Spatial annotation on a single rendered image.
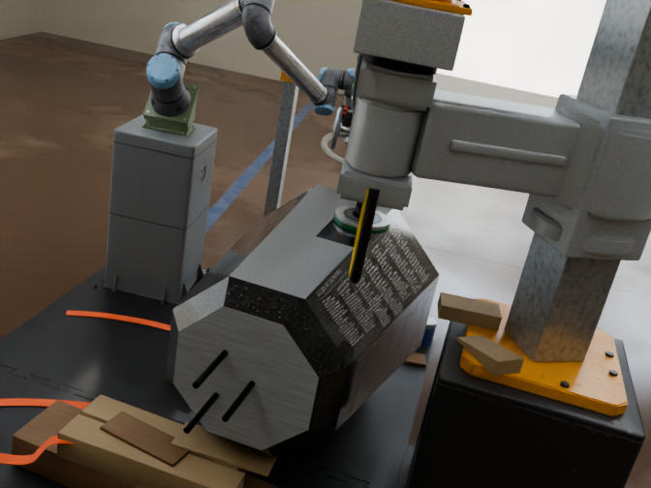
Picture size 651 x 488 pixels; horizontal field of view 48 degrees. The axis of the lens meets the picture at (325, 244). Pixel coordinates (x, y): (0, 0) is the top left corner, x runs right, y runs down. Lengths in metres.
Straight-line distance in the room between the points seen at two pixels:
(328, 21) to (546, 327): 7.48
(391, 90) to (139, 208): 2.02
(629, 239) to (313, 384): 1.00
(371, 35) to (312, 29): 7.65
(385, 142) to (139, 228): 1.99
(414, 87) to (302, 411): 1.01
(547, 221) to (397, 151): 0.51
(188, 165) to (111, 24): 6.83
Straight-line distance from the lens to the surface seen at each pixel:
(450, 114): 1.99
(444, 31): 1.85
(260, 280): 2.26
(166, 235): 3.70
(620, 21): 2.18
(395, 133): 1.97
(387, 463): 3.02
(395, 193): 2.01
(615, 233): 2.24
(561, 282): 2.26
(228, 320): 2.22
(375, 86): 1.94
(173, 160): 3.55
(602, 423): 2.29
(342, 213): 2.83
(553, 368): 2.38
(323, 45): 9.49
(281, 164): 4.66
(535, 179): 2.12
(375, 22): 1.85
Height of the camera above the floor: 1.88
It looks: 23 degrees down
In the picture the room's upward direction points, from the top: 11 degrees clockwise
